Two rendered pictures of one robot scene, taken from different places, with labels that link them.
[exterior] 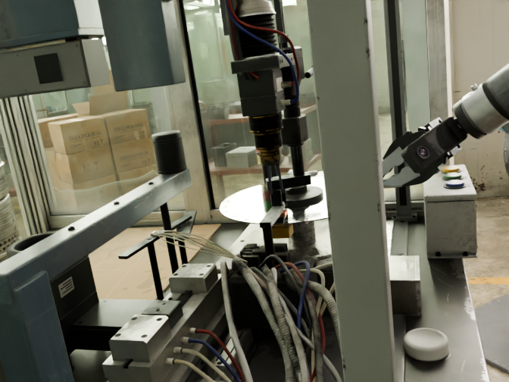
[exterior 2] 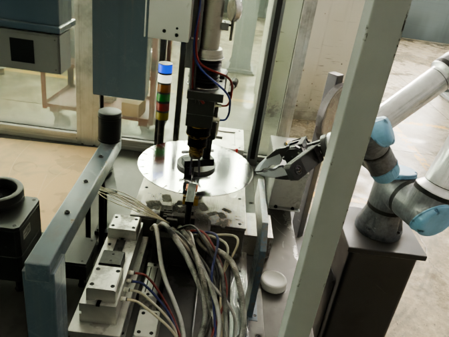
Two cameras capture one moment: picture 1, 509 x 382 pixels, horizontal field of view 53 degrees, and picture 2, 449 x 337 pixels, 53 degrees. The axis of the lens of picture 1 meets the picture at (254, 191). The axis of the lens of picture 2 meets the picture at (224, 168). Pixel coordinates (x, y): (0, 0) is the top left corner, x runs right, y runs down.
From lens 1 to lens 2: 0.40 m
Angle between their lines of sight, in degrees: 24
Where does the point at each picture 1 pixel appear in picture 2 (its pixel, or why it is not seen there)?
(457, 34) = not seen: outside the picture
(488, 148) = not seen: hidden behind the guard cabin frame
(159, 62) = (135, 82)
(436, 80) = (294, 77)
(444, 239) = (282, 198)
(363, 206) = (317, 283)
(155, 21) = (139, 53)
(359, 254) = (307, 302)
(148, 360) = (113, 301)
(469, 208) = (302, 182)
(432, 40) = (298, 48)
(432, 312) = (274, 255)
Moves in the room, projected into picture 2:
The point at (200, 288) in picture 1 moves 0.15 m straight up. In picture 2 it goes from (131, 237) to (133, 184)
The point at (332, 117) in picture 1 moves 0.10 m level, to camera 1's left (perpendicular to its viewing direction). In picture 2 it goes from (316, 245) to (247, 251)
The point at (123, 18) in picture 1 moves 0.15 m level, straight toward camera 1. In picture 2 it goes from (112, 43) to (136, 65)
